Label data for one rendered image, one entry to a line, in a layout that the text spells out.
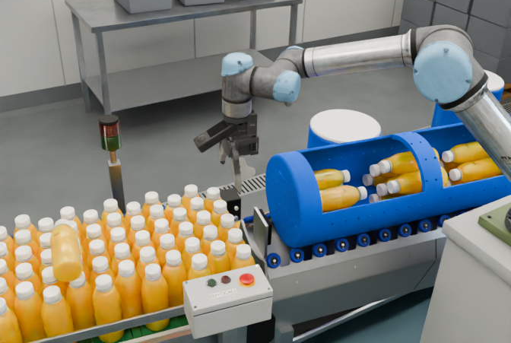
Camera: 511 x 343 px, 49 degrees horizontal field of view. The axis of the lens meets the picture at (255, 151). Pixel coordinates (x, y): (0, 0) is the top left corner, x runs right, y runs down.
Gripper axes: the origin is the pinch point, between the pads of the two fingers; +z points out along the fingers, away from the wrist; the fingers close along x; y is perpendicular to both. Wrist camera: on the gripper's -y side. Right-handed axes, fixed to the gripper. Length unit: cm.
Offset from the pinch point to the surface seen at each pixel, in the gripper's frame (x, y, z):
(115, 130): 35.5, -25.3, -0.8
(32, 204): 184, -65, 122
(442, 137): 15, 84, 10
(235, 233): -7.6, -0.6, 13.2
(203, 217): 1.9, -6.9, 13.1
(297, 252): -8.0, 18.9, 25.0
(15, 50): 318, -64, 72
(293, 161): 1.2, 20.0, -0.9
